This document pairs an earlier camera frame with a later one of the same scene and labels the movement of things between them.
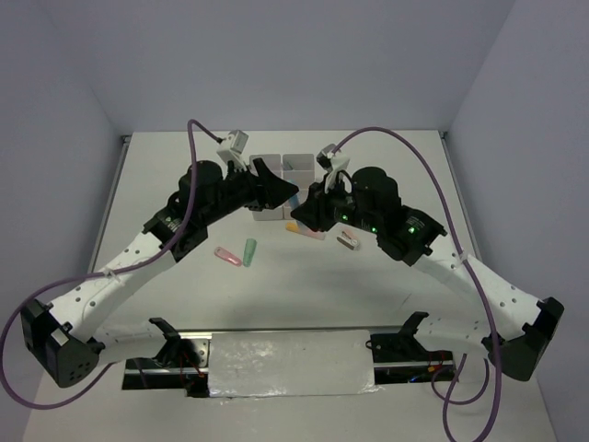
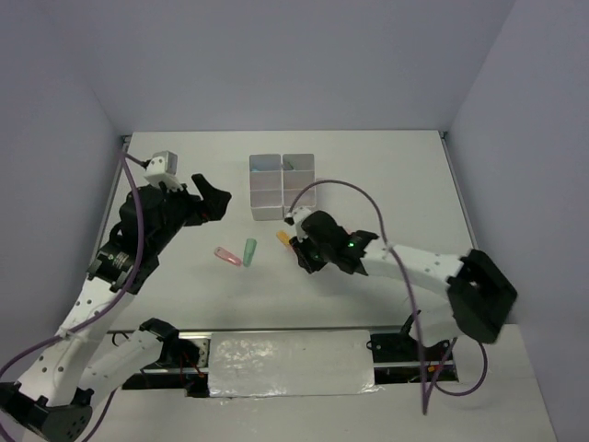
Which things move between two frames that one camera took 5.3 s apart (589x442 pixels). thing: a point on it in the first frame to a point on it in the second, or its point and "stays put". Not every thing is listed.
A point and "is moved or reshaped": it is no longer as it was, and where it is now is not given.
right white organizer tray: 299,169 stays put
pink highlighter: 227,256 stays put
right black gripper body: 336,206 to 314,256
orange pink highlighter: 302,228 is moved or reshaped
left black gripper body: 243,191 to 172,203
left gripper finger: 272,190 to 195,210
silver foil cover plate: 293,363 stays put
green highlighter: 248,251 stays put
